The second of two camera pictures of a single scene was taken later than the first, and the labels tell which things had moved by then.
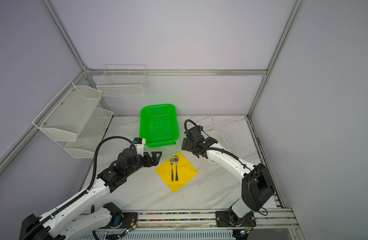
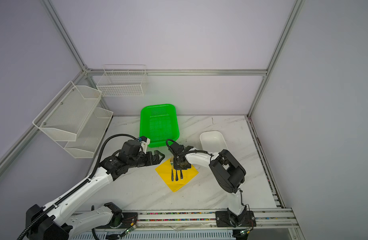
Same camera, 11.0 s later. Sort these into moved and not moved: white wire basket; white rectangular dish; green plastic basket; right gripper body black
Moved: right gripper body black
Not moved: white rectangular dish; green plastic basket; white wire basket
